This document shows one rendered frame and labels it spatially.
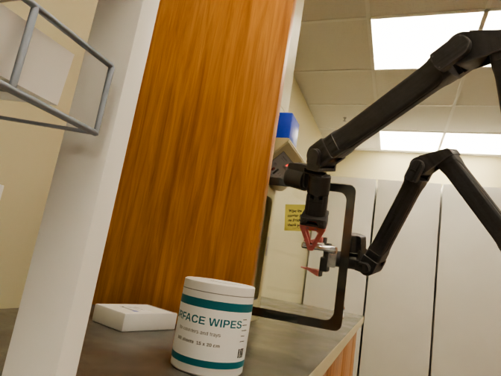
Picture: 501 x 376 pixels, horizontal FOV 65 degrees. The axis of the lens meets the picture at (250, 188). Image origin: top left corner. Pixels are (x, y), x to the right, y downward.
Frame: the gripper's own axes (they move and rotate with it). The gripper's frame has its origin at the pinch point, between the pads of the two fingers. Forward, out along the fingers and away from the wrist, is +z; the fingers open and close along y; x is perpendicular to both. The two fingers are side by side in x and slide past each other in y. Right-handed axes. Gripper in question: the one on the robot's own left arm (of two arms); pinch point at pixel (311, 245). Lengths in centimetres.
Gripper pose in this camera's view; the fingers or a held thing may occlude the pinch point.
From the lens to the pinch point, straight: 108.0
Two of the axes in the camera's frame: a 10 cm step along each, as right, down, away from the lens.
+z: -0.8, 9.7, 2.3
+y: -2.8, 2.0, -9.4
